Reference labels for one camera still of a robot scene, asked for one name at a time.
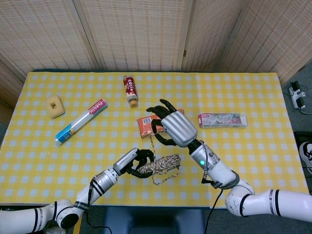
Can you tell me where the twine rope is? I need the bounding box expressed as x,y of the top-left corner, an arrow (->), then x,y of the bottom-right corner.
136,133 -> 182,186

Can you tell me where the yellow white checkered tablecloth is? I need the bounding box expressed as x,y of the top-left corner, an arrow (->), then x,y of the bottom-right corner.
0,70 -> 310,209

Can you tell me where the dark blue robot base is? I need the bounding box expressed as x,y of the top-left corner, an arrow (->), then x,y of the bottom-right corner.
104,207 -> 205,234

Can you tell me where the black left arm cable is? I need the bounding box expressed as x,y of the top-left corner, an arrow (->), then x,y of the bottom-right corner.
86,180 -> 113,234

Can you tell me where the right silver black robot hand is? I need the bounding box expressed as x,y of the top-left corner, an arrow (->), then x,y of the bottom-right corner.
146,98 -> 198,148

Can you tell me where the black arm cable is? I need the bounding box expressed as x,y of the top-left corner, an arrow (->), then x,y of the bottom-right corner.
86,180 -> 113,234
201,141 -> 225,234

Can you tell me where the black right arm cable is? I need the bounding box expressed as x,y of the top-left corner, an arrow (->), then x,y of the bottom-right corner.
201,141 -> 225,234

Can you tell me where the orange cardboard box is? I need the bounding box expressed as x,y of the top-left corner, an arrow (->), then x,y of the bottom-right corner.
136,109 -> 186,139

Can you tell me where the floral printed long box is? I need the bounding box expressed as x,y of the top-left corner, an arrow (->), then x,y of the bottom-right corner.
197,112 -> 248,129

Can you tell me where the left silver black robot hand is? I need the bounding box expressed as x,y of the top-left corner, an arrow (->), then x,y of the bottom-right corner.
112,147 -> 158,180

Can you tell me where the yellow square sponge with hole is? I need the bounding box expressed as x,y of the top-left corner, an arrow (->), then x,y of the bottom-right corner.
45,95 -> 66,119

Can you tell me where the black white sneaker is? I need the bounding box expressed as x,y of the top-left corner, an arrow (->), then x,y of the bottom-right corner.
299,141 -> 312,176

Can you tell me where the blue pink tube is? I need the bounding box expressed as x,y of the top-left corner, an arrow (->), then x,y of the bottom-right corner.
54,98 -> 108,146

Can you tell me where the white power strip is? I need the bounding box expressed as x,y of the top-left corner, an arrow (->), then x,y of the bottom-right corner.
289,81 -> 307,110

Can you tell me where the Costa coffee bottle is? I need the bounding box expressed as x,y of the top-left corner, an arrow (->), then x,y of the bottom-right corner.
122,75 -> 139,108

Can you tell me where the woven folding screen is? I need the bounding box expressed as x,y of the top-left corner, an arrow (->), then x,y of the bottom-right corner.
0,0 -> 312,125

